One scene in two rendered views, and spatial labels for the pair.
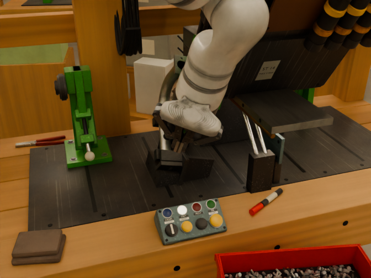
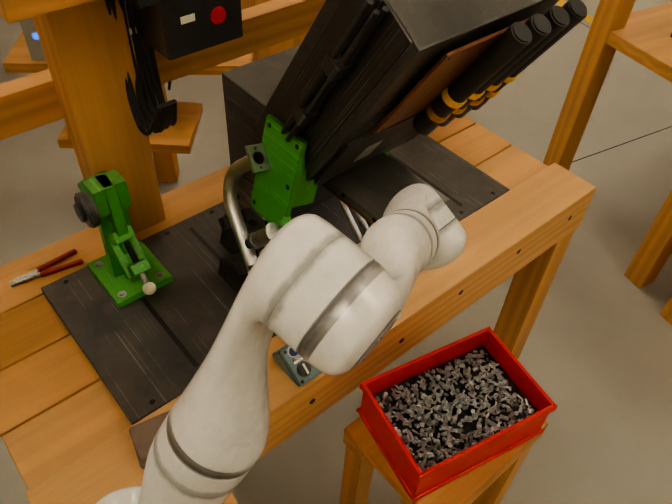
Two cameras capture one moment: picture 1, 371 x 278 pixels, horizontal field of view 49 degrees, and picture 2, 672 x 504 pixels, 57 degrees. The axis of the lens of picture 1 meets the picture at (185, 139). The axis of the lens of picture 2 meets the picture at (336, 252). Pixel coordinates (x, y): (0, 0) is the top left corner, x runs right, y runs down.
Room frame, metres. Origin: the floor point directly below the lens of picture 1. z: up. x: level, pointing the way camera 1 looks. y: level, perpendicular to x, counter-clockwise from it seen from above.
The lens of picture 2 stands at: (0.06, 0.27, 1.96)
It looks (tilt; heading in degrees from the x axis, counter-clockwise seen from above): 46 degrees down; 335
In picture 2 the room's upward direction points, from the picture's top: 4 degrees clockwise
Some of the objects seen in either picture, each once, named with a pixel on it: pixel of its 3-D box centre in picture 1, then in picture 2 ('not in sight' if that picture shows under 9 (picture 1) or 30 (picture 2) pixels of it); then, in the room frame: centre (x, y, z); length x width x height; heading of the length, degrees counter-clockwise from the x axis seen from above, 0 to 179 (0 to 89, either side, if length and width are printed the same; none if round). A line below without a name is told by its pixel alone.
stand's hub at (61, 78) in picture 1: (60, 87); (85, 210); (1.08, 0.35, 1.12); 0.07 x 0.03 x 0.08; 18
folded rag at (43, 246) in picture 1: (38, 246); (162, 436); (0.67, 0.31, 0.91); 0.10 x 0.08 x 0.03; 95
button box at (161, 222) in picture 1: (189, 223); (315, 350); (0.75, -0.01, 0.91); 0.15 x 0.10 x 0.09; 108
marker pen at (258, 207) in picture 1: (266, 201); not in sight; (0.83, -0.20, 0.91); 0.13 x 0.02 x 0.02; 136
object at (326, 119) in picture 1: (262, 97); (356, 171); (1.02, -0.21, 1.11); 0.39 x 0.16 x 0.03; 18
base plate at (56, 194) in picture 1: (217, 155); (299, 236); (1.09, -0.10, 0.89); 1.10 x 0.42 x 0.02; 108
